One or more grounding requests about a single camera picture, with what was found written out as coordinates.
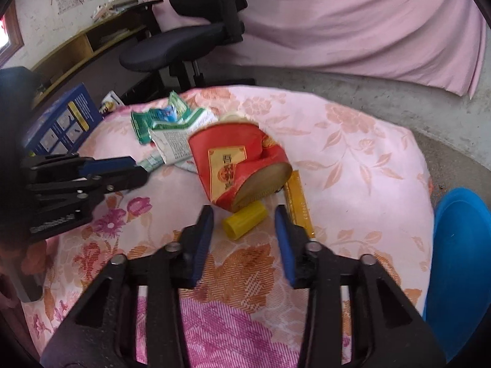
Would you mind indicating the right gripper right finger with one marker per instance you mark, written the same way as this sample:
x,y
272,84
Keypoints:
x,y
387,330

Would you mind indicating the left hand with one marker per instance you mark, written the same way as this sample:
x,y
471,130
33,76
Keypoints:
x,y
25,269

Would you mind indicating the black office chair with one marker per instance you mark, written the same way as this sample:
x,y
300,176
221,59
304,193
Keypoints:
x,y
180,49

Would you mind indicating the yellow plastic cap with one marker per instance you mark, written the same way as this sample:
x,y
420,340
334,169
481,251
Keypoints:
x,y
241,222

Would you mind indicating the floral pink tablecloth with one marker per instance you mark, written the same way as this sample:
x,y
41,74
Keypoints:
x,y
359,185

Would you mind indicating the gold strip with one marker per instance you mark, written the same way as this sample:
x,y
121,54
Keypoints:
x,y
296,204

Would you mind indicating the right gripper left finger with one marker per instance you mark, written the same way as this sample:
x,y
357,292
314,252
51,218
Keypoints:
x,y
100,329

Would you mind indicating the green white wrapper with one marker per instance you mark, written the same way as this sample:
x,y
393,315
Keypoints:
x,y
176,115

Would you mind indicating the wooden wall desk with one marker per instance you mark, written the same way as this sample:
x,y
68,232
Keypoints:
x,y
73,55

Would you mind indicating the stack of papers on desk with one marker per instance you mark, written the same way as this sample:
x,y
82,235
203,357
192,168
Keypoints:
x,y
111,7

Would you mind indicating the blue plastic bucket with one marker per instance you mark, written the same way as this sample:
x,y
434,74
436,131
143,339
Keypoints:
x,y
457,306

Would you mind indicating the red crushed paper box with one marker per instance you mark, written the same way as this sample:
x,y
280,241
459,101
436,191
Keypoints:
x,y
238,163

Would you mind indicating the pink hanging sheet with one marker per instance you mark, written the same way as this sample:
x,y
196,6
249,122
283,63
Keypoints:
x,y
437,43

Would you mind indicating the blue cardboard box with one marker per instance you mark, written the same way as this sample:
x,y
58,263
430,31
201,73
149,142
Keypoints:
x,y
65,125

